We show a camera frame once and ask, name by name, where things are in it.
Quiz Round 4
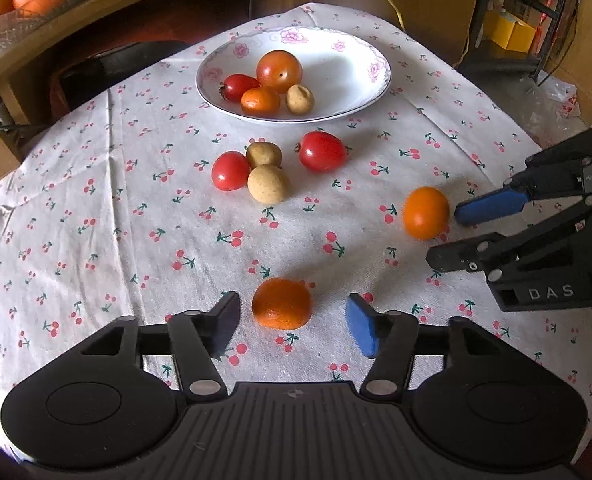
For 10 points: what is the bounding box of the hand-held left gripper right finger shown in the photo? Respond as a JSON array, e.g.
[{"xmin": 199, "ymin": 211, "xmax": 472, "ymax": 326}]
[{"xmin": 345, "ymin": 294, "xmax": 512, "ymax": 403}]

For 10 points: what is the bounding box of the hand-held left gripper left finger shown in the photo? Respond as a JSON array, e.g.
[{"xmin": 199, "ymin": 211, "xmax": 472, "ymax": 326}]
[{"xmin": 78, "ymin": 290, "xmax": 241, "ymax": 403}]

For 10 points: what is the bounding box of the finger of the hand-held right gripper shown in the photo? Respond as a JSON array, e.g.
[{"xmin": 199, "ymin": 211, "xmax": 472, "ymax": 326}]
[
  {"xmin": 453, "ymin": 120, "xmax": 592, "ymax": 227},
  {"xmin": 425, "ymin": 192, "xmax": 592, "ymax": 283}
]

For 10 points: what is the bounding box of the dimpled tangerine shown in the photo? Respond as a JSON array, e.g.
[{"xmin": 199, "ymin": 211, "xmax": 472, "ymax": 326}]
[
  {"xmin": 240, "ymin": 87, "xmax": 281, "ymax": 116},
  {"xmin": 252, "ymin": 277, "xmax": 313, "ymax": 331}
]

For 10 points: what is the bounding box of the smooth orange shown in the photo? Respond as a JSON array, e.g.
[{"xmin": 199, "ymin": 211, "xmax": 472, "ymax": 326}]
[{"xmin": 402, "ymin": 186, "xmax": 450, "ymax": 240}]

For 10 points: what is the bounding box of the small tan potato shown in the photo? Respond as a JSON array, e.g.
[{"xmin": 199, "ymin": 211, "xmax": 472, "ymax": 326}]
[
  {"xmin": 246, "ymin": 142, "xmax": 283, "ymax": 168},
  {"xmin": 285, "ymin": 84, "xmax": 315, "ymax": 115},
  {"xmin": 247, "ymin": 164, "xmax": 291, "ymax": 205}
]

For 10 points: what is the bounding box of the small red tomato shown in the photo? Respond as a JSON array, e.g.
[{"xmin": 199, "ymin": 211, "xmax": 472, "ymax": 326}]
[
  {"xmin": 219, "ymin": 74, "xmax": 261, "ymax": 103},
  {"xmin": 211, "ymin": 151, "xmax": 251, "ymax": 192}
]

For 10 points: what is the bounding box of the white floral bowl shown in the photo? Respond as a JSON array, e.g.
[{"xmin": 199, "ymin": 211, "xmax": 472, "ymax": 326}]
[{"xmin": 196, "ymin": 26, "xmax": 392, "ymax": 122}]

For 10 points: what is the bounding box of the clear plastic bag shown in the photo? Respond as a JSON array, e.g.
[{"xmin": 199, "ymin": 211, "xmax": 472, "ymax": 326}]
[{"xmin": 541, "ymin": 80, "xmax": 582, "ymax": 118}]

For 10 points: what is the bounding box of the cherry print tablecloth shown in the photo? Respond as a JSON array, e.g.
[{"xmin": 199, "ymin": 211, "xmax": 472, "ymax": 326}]
[{"xmin": 0, "ymin": 3, "xmax": 592, "ymax": 466}]

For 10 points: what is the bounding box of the yellow box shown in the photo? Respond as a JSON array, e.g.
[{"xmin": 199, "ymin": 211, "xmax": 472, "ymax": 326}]
[{"xmin": 490, "ymin": 10, "xmax": 537, "ymax": 53}]

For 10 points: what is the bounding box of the black shelf rack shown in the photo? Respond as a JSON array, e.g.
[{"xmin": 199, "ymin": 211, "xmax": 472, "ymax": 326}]
[{"xmin": 456, "ymin": 0, "xmax": 582, "ymax": 86}]

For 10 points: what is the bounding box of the wooden television cabinet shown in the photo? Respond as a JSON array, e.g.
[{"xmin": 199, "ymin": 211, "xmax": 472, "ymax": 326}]
[{"xmin": 0, "ymin": 0, "xmax": 482, "ymax": 201}]

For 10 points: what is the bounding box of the dark bulky object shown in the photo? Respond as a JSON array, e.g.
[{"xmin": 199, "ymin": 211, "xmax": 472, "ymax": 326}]
[{"xmin": 50, "ymin": 40, "xmax": 191, "ymax": 111}]

